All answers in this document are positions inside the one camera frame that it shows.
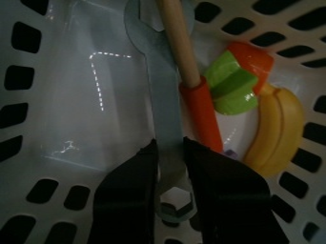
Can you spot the orange and green toy carrot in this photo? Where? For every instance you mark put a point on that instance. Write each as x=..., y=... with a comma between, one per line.
x=235, y=82

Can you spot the yellow toy banana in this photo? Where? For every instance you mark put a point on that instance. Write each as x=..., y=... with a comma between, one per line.
x=275, y=127

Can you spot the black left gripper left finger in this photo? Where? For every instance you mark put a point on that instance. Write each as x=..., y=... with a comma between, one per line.
x=127, y=197

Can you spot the white plastic slotted basket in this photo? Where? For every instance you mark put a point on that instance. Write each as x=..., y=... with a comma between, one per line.
x=76, y=95

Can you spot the wooden stick with orange end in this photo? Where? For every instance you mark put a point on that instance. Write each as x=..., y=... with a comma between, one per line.
x=184, y=54

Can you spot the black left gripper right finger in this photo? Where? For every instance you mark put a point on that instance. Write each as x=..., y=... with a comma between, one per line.
x=232, y=197

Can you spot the grey-blue toy wrench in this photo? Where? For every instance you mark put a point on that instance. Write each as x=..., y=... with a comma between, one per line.
x=163, y=95

